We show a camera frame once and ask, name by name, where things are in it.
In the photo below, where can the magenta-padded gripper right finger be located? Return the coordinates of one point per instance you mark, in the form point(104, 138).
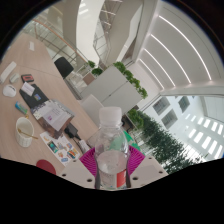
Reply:
point(150, 170)

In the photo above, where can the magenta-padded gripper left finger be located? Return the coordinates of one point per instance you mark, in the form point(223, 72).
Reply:
point(76, 170)

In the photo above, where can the clear plastic water bottle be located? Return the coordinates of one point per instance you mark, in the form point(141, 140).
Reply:
point(111, 156)

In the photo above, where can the white charger block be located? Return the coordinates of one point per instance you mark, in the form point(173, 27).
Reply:
point(82, 145)

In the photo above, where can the colourful sticker sheet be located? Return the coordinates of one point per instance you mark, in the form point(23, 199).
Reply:
point(60, 148)

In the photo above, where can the flat round red coaster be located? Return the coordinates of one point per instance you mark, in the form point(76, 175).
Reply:
point(46, 165)

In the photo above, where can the row of green potted plants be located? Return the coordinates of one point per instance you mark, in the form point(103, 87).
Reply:
point(163, 141)

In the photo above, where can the black charger block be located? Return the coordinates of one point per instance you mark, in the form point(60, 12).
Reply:
point(71, 130)

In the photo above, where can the open paper booklet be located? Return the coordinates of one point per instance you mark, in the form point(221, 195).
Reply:
point(53, 116)

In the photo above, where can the white ribbed cup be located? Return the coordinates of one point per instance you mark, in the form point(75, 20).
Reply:
point(24, 133)

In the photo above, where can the white chair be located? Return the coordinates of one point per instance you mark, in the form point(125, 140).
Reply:
point(91, 107)

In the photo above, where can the black notebook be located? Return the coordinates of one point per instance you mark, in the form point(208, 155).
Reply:
point(33, 100)

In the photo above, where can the blue green marker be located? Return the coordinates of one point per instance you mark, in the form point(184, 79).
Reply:
point(21, 107)

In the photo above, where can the white cabinet topped with plants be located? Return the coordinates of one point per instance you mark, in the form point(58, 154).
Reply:
point(116, 88)

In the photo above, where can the small white box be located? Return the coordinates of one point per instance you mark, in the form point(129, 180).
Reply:
point(27, 88)

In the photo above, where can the brown planter with green plants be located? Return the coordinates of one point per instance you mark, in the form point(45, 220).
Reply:
point(91, 71)

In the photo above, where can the white computer mouse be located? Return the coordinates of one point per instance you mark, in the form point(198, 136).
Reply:
point(9, 90)

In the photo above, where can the red and black small device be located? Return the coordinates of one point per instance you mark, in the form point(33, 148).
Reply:
point(28, 78)

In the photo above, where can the black chair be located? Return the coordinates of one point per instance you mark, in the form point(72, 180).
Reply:
point(64, 66)

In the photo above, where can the small grey white case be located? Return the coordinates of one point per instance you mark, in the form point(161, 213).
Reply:
point(14, 78)

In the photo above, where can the white power strip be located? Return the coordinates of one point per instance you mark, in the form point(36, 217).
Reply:
point(7, 72)

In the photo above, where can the ceiling strip lights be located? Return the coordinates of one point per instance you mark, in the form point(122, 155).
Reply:
point(176, 50)

